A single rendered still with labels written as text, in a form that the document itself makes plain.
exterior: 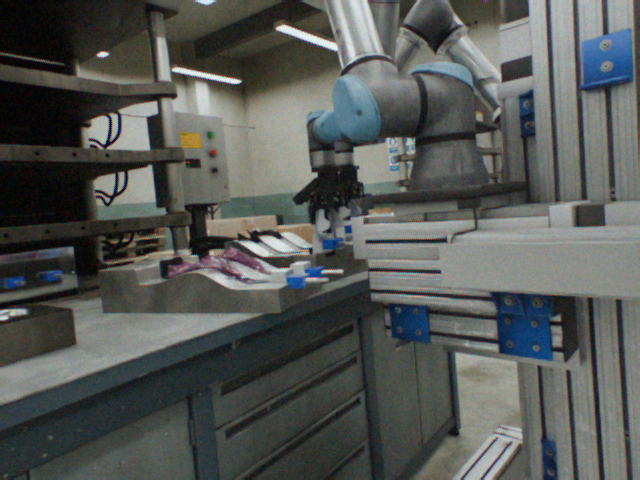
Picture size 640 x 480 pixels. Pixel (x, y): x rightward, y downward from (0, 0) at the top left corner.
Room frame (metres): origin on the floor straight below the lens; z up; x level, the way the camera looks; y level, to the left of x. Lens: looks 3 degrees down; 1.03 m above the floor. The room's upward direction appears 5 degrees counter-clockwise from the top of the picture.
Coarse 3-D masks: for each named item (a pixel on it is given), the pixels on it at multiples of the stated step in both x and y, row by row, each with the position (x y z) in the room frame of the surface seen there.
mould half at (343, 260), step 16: (240, 240) 1.52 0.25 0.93; (272, 240) 1.58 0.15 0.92; (304, 240) 1.66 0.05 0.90; (256, 256) 1.45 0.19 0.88; (272, 256) 1.41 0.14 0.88; (288, 256) 1.36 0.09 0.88; (304, 256) 1.33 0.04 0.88; (320, 256) 1.32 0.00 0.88; (336, 256) 1.38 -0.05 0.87; (352, 256) 1.44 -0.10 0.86; (352, 272) 1.44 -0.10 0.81
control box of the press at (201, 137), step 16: (176, 112) 2.04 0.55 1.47; (176, 128) 2.02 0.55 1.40; (192, 128) 2.08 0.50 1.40; (208, 128) 2.15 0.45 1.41; (160, 144) 2.04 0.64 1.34; (192, 144) 2.08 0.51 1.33; (208, 144) 2.15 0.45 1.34; (224, 144) 2.22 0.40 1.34; (192, 160) 2.07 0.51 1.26; (208, 160) 2.14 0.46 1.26; (224, 160) 2.21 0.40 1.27; (160, 176) 2.06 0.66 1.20; (192, 176) 2.06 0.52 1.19; (208, 176) 2.13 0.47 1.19; (224, 176) 2.20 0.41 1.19; (160, 192) 2.06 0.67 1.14; (192, 192) 2.06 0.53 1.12; (208, 192) 2.12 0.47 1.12; (224, 192) 2.20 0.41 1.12; (192, 208) 2.12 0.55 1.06; (192, 224) 2.13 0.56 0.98
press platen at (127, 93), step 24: (0, 72) 1.50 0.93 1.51; (24, 72) 1.55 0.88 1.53; (48, 72) 1.61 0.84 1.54; (0, 96) 1.67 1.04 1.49; (24, 96) 1.69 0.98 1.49; (48, 96) 1.72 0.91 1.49; (72, 96) 1.74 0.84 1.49; (96, 96) 1.77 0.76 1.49; (120, 96) 1.80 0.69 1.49; (144, 96) 1.84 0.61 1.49; (168, 96) 1.84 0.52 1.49; (0, 120) 2.03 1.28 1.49; (24, 120) 2.06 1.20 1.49; (48, 120) 2.10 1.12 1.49; (72, 120) 2.14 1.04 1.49; (120, 120) 2.17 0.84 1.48
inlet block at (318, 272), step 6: (294, 264) 1.18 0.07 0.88; (300, 264) 1.17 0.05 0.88; (306, 264) 1.19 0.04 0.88; (294, 270) 1.18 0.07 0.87; (300, 270) 1.17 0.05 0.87; (306, 270) 1.17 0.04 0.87; (312, 270) 1.17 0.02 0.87; (318, 270) 1.16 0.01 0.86; (324, 270) 1.19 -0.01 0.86; (330, 270) 1.17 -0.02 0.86; (336, 270) 1.16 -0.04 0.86; (342, 270) 1.16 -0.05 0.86; (312, 276) 1.17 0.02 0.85; (318, 276) 1.16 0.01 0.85; (324, 276) 1.19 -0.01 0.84
